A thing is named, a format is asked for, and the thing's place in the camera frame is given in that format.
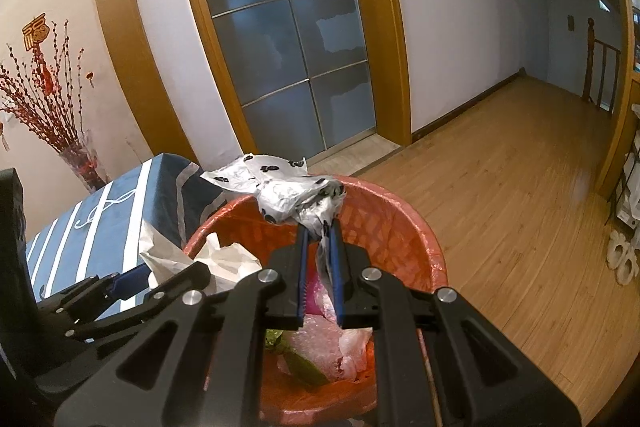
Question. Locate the wooden stair railing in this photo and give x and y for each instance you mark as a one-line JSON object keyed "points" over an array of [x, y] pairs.
{"points": [[600, 67]]}

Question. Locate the white plastic bag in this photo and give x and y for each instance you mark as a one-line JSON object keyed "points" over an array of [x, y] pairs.
{"points": [[280, 197]]}

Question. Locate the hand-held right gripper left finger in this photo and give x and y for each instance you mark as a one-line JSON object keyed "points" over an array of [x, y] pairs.
{"points": [[301, 267]]}

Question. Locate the small red lantern ornament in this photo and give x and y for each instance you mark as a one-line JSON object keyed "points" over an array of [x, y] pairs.
{"points": [[90, 78]]}

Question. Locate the metal storage shelf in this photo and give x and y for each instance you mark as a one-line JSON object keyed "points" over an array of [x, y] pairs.
{"points": [[627, 187]]}

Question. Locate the glass vase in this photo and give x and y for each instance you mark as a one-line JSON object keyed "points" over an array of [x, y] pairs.
{"points": [[82, 162]]}

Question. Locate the orange trash bin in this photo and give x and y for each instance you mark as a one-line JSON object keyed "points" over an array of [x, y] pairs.
{"points": [[390, 227]]}

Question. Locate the frosted glass door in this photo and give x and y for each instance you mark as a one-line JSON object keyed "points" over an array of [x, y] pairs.
{"points": [[290, 32]]}

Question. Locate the red berry branches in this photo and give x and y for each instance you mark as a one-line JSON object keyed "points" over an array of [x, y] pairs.
{"points": [[45, 107]]}

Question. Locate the blue striped tablecloth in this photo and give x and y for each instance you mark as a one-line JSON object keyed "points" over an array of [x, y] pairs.
{"points": [[100, 207]]}

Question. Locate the green vegetable leaves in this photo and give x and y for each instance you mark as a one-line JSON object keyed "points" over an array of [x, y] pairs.
{"points": [[300, 364]]}

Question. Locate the white slipper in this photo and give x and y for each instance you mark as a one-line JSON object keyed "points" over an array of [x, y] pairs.
{"points": [[616, 252], [629, 267]]}

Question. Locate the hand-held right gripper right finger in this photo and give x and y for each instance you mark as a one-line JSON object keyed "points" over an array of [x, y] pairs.
{"points": [[338, 267]]}

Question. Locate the white paper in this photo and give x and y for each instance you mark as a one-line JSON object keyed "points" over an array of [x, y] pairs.
{"points": [[165, 257]]}

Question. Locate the red hanging knot decoration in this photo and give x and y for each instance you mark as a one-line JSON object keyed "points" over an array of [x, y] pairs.
{"points": [[35, 34]]}

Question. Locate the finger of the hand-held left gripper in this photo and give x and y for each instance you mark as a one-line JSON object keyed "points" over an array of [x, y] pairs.
{"points": [[130, 282], [185, 279]]}

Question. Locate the clear plastic bag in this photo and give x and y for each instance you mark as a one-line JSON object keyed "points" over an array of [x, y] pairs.
{"points": [[320, 342]]}

